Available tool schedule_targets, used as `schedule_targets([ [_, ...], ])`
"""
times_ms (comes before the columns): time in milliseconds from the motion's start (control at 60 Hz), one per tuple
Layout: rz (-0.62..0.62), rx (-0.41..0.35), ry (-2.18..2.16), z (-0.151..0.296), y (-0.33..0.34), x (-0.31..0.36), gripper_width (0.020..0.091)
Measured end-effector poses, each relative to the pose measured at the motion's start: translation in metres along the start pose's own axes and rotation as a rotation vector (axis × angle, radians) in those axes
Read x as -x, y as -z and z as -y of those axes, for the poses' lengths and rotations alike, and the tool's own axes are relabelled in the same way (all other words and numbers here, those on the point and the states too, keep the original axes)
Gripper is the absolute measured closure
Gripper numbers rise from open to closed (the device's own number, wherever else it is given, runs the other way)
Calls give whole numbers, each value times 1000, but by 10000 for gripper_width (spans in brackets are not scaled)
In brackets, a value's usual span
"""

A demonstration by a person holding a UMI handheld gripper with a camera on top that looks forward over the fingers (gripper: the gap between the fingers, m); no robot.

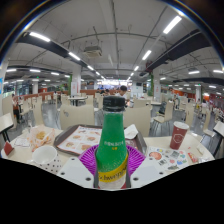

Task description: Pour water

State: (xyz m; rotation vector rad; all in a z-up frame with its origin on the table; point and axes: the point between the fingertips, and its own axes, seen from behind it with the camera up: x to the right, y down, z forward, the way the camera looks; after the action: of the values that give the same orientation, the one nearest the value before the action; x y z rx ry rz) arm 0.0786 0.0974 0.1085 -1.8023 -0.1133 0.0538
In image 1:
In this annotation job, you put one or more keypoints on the person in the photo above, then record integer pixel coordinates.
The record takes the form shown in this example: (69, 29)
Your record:
(15, 106)
(123, 90)

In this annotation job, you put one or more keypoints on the red sauce packet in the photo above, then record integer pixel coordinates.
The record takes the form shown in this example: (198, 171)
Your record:
(192, 157)

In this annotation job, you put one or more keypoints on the red booklet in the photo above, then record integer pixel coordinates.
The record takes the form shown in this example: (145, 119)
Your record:
(8, 148)

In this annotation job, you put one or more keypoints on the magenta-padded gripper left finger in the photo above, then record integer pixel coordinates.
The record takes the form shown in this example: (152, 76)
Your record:
(74, 171)

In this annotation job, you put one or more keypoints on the red paper cup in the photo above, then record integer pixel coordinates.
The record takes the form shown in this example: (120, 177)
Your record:
(178, 136)

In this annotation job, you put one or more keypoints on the ceiling air conditioner unit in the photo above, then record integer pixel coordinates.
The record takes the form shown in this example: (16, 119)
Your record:
(92, 51)

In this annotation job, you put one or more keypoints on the group of ceiling lights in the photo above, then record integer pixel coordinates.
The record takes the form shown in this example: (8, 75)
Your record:
(39, 36)

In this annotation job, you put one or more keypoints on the white side table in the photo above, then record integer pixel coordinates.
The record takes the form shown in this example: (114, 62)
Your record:
(220, 128)
(5, 121)

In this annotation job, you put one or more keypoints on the group of beige chairs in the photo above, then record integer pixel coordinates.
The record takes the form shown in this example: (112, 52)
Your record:
(166, 111)

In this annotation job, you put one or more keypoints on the white dotted mug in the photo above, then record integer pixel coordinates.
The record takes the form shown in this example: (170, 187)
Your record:
(46, 158)

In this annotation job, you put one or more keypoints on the dark food tray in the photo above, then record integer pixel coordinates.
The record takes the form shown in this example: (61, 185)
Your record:
(80, 138)

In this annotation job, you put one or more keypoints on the white crumpled napkin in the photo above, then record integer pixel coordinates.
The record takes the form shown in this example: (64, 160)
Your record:
(130, 132)

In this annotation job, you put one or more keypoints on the green drink bottle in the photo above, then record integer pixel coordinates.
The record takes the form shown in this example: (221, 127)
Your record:
(111, 146)

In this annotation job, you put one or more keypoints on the beige chair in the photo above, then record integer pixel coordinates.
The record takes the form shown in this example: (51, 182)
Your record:
(138, 118)
(76, 116)

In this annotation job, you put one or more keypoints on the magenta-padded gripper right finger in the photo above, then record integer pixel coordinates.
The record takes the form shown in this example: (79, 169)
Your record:
(146, 170)

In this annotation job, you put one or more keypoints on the white paper sheet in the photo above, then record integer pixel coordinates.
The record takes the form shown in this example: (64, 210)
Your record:
(21, 142)

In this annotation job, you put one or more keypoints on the colourful sticker sheet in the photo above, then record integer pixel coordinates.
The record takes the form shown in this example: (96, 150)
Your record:
(168, 158)

